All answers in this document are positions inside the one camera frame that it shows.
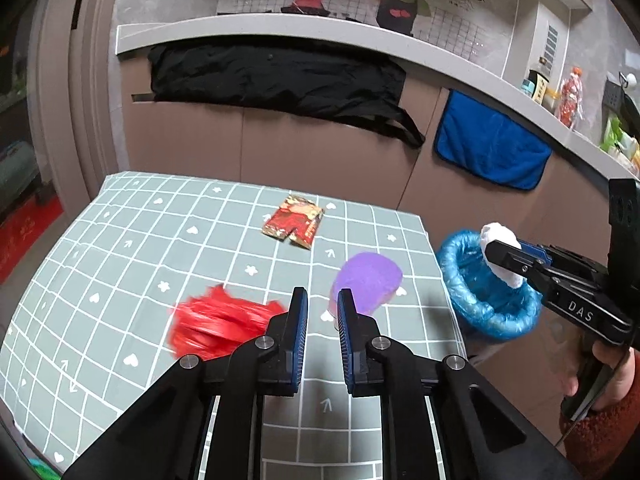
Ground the clear bag of red snacks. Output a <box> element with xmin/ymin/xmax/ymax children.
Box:
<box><xmin>557</xmin><ymin>65</ymin><xmax>587</xmax><ymax>130</ymax></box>

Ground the black cloth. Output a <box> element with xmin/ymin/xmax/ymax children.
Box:
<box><xmin>148</xmin><ymin>42</ymin><xmax>427</xmax><ymax>150</ymax></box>

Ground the red snack packet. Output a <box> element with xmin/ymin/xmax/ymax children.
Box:
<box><xmin>261</xmin><ymin>193</ymin><xmax>327</xmax><ymax>251</ymax></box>

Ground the red floor mat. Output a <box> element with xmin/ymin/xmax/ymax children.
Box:
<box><xmin>0</xmin><ymin>195</ymin><xmax>67</xmax><ymax>282</ymax></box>

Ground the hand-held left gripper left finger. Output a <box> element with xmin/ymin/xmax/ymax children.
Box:
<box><xmin>62</xmin><ymin>286</ymin><xmax>308</xmax><ymax>480</ymax></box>

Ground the bin with blue liner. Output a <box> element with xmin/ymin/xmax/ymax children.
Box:
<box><xmin>435</xmin><ymin>229</ymin><xmax>544</xmax><ymax>362</ymax></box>

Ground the dark jar with yellow label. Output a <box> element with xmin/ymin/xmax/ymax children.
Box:
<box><xmin>528</xmin><ymin>70</ymin><xmax>551</xmax><ymax>106</ymax></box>

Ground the white tissue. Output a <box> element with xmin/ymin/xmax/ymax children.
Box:
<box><xmin>480</xmin><ymin>221</ymin><xmax>524</xmax><ymax>289</ymax></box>

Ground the blue towel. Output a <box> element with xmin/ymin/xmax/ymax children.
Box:
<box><xmin>433</xmin><ymin>88</ymin><xmax>554</xmax><ymax>192</ymax></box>

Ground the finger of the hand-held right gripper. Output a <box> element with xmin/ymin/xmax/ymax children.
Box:
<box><xmin>485</xmin><ymin>240</ymin><xmax>552</xmax><ymax>292</ymax></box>
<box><xmin>520</xmin><ymin>242</ymin><xmax>557</xmax><ymax>268</ymax></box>

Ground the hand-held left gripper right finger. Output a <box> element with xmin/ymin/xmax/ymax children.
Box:
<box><xmin>336</xmin><ymin>287</ymin><xmax>583</xmax><ymax>480</ymax></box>

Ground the white kitchen counter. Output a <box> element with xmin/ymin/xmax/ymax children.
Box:
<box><xmin>116</xmin><ymin>12</ymin><xmax>640</xmax><ymax>182</ymax></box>

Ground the person's right hand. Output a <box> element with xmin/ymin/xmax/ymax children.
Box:
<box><xmin>565</xmin><ymin>345</ymin><xmax>640</xmax><ymax>412</ymax></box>

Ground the green plastic object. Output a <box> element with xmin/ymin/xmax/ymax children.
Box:
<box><xmin>29</xmin><ymin>455</ymin><xmax>62</xmax><ymax>480</ymax></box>

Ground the pale green plastic bag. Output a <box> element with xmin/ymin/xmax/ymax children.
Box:
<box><xmin>599</xmin><ymin>117</ymin><xmax>640</xmax><ymax>171</ymax></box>

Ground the grey-green container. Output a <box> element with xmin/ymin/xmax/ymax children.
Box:
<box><xmin>0</xmin><ymin>141</ymin><xmax>42</xmax><ymax>202</ymax></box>

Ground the thin black cable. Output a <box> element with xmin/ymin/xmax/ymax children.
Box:
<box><xmin>552</xmin><ymin>411</ymin><xmax>584</xmax><ymax>447</ymax></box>

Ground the purple wrapper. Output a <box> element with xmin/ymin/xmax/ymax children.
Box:
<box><xmin>320</xmin><ymin>252</ymin><xmax>405</xmax><ymax>326</ymax></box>

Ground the grey-green grid tablecloth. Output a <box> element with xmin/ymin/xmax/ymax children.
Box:
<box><xmin>0</xmin><ymin>171</ymin><xmax>469</xmax><ymax>480</ymax></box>

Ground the red plastic bag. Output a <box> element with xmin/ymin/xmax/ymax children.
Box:
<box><xmin>169</xmin><ymin>284</ymin><xmax>289</xmax><ymax>362</ymax></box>

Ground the person's right forearm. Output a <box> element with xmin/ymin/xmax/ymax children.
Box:
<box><xmin>559</xmin><ymin>392</ymin><xmax>640</xmax><ymax>480</ymax></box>

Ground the black metal rack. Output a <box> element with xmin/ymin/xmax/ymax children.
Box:
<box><xmin>602</xmin><ymin>72</ymin><xmax>640</xmax><ymax>133</ymax></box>

